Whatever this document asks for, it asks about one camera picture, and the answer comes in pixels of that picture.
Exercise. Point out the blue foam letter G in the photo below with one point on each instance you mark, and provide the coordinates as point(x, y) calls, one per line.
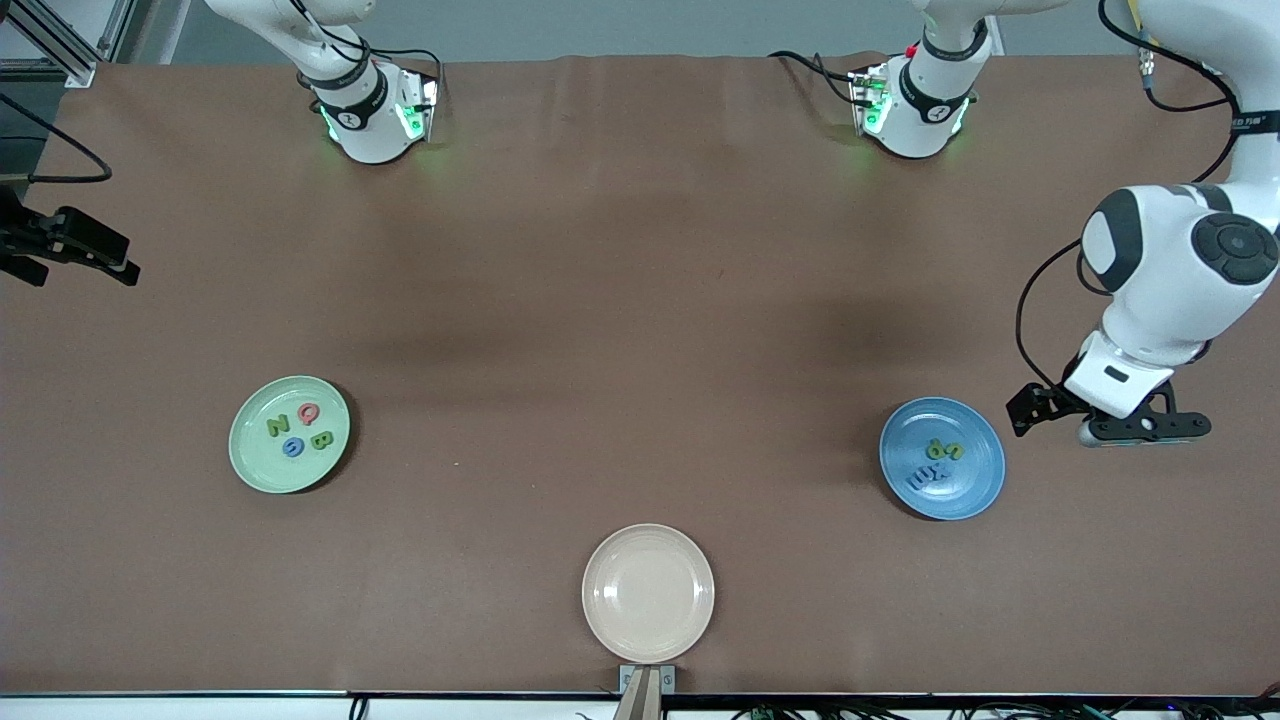
point(285, 448)

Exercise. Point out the red foam letter Q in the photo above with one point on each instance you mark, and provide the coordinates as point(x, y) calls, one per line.
point(301, 412)

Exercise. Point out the green foam letter B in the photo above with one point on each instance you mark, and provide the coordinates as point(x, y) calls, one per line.
point(321, 440)

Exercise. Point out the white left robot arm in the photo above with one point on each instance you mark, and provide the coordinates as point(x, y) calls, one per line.
point(1160, 300)

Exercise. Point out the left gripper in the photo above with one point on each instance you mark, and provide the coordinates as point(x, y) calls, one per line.
point(1040, 404)

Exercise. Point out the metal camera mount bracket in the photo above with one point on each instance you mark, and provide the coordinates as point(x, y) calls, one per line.
point(630, 680)

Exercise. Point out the white table edge rail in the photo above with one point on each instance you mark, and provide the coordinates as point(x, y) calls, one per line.
point(200, 710)

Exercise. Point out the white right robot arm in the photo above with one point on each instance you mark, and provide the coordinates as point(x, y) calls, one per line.
point(370, 130)

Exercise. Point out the brown table mat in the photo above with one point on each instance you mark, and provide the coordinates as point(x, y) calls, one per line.
point(640, 250)

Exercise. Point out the blue foam letter x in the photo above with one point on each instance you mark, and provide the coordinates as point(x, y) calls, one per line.
point(939, 473)

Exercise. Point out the blue plate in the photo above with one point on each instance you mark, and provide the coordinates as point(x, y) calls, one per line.
point(975, 490)

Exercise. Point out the green foam letter p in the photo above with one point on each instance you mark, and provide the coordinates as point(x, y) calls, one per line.
point(930, 445)

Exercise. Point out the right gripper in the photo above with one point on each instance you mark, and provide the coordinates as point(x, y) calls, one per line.
point(22, 240)

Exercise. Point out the aluminium frame profile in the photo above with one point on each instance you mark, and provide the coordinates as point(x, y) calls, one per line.
point(75, 65)

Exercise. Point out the blue foam letter m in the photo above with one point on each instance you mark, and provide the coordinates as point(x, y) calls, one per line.
point(920, 480)

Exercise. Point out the light green plate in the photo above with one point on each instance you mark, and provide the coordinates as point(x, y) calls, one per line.
point(255, 470)

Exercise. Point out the beige plate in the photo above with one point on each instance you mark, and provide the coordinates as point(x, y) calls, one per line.
point(648, 593)

